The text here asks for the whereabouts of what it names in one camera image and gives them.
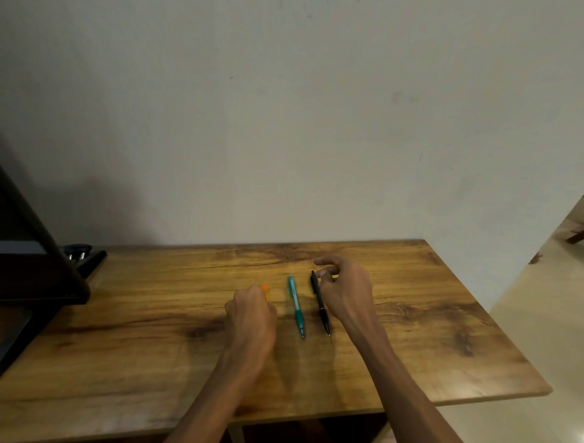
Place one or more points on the person's left fingers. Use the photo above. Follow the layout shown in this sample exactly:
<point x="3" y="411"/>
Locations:
<point x="248" y="299"/>

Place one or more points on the person's right forearm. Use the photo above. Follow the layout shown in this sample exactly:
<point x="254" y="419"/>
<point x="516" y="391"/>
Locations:
<point x="397" y="388"/>

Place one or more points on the person's left forearm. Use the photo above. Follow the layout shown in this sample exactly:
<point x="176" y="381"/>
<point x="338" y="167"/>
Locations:
<point x="219" y="401"/>

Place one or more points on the person's right hand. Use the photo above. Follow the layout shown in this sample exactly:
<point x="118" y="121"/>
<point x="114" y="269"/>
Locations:
<point x="349" y="292"/>

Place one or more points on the black pen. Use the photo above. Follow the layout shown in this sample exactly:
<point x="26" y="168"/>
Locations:
<point x="316" y="287"/>

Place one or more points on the black monitor stand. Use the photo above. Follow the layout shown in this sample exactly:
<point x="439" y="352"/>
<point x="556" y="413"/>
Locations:
<point x="13" y="335"/>

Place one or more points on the light wooden table leg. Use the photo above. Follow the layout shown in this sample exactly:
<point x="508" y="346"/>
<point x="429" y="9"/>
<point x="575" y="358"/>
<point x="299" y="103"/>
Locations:
<point x="235" y="433"/>

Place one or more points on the teal pen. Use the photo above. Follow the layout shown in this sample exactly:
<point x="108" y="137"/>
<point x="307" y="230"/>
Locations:
<point x="295" y="305"/>

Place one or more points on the person's right thumb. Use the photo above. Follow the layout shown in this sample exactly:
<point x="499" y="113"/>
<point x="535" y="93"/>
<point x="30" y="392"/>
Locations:
<point x="328" y="275"/>

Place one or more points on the black monitor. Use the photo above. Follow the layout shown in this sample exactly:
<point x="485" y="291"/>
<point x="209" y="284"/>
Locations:
<point x="39" y="260"/>

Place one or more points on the orange pen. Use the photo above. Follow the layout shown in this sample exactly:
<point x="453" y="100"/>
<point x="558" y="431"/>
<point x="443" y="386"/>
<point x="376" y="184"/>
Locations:
<point x="266" y="292"/>

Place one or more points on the person's left hand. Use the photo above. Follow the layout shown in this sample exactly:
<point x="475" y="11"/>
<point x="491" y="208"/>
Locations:
<point x="251" y="321"/>

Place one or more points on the black clamp with round knob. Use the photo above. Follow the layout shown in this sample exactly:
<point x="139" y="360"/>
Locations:
<point x="84" y="258"/>

